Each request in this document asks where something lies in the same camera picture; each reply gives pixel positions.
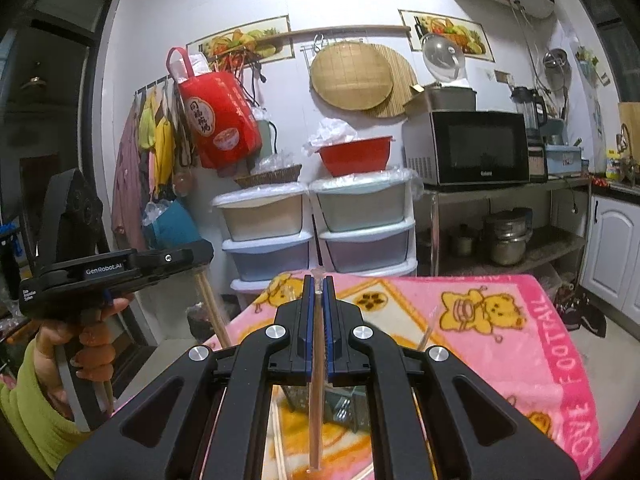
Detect wooden chopsticks pair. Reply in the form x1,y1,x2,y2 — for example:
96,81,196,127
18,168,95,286
308,268,326,474

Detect green sleeve forearm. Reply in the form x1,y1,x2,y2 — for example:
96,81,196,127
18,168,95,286
1,340,90,479

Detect metal kitchen shelf rack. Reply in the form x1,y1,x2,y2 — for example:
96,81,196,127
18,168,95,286
418,177,590,276

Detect white kitchen cabinets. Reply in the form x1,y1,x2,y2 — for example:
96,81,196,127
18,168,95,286
579,195,639,323

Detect person's left hand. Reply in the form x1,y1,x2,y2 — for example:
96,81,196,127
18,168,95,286
31,294,134,406

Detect dark green utensil basket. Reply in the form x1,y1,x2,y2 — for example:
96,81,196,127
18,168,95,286
282,385,371,432

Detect chopsticks standing in basket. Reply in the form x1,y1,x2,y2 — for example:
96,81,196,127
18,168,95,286
194,270,232,349

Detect blue hanging bag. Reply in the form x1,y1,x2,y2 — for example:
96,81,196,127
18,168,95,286
142,200,201,249

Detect pink cartoon bear blanket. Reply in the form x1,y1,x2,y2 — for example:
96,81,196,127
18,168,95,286
226,271,602,479

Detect hanging clothes and towels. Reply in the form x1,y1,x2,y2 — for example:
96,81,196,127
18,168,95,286
111,77,196,250

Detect left plastic drawer tower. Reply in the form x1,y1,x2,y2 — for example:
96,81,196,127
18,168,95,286
212,182,318,296

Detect plastic drawer tower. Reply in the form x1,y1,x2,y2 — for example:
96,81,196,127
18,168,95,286
308,168,421,278
212,182,318,296

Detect steel pots on shelf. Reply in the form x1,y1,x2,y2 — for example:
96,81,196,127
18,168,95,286
483,207,533,266

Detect right plastic drawer tower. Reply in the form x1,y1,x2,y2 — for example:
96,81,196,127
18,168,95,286
308,168,421,278

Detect red gift bag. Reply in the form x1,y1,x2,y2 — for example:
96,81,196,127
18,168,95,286
166,47,262,170

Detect red plastic basin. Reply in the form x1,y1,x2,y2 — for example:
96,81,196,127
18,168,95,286
318,136,394,177

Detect black microwave oven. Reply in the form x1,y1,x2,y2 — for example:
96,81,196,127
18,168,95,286
402,110,529,188

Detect food poster left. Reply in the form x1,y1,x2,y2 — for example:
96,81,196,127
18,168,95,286
186,15,294,70

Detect food poster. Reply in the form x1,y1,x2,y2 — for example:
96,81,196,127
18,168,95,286
186,15,294,70
399,10,495,62

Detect black blender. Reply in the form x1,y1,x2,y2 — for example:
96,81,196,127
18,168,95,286
511,86,548,142

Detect round bamboo tray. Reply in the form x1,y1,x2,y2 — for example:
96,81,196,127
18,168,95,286
310,41,394,112

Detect wooden cutting board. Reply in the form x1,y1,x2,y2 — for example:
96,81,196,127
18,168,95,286
618,102,640,160

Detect food poster right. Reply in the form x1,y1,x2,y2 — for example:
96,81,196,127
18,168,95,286
399,10,495,62

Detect dark window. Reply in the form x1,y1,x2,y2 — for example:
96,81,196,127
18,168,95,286
601,0,639,102

